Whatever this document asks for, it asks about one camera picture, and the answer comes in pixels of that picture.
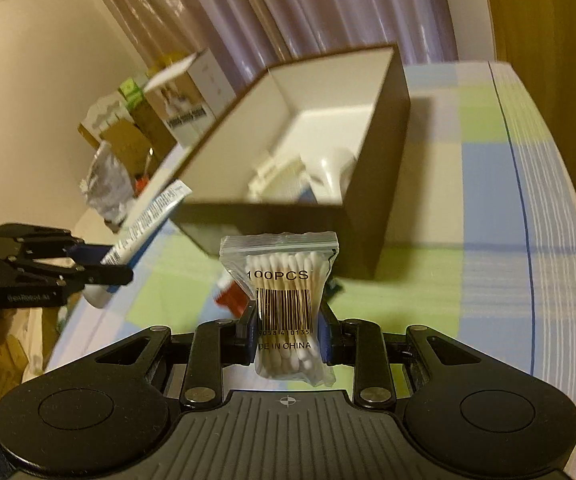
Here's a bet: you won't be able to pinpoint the white plastic rice spoon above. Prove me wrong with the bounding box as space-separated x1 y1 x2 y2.
312 147 360 202

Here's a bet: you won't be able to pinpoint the brown cardboard shoe box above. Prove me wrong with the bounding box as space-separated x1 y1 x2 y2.
169 42 412 282

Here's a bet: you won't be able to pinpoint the beige pleated curtain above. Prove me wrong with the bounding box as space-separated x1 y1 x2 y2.
75 0 470 92

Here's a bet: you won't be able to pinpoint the white tube with label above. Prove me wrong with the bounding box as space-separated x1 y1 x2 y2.
85 179 192 309

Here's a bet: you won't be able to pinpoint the white hair claw clip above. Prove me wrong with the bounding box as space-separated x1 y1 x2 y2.
247 155 310 202

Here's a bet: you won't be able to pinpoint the crumpled clear plastic bag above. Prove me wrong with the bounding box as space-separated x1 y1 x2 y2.
80 142 137 227

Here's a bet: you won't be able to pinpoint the checkered tablecloth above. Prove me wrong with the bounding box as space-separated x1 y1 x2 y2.
44 60 576 480

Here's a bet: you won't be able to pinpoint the gold brown box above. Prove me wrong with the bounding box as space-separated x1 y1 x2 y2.
78 119 155 182

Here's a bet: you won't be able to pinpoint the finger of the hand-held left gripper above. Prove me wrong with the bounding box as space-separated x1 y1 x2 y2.
0 223 106 265
0 259 135 289

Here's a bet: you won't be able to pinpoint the clear bag of cotton swabs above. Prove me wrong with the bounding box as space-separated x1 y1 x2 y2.
219 231 340 389

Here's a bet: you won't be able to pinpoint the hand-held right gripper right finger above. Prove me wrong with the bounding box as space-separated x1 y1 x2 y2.
317 306 475 412

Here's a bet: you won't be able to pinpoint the yellow plastic bag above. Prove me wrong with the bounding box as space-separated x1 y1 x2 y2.
150 50 190 74

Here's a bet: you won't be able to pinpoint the white product box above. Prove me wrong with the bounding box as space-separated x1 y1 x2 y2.
143 48 237 149

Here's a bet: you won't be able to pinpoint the plain brown carton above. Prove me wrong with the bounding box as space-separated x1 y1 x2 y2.
134 102 179 159

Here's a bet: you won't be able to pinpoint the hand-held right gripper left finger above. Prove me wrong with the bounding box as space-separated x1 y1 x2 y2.
93 305 260 413

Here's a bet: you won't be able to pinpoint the green small boxes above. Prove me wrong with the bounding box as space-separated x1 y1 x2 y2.
117 76 150 107

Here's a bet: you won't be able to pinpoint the red handled screwdriver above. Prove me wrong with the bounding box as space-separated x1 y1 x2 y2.
134 147 157 194

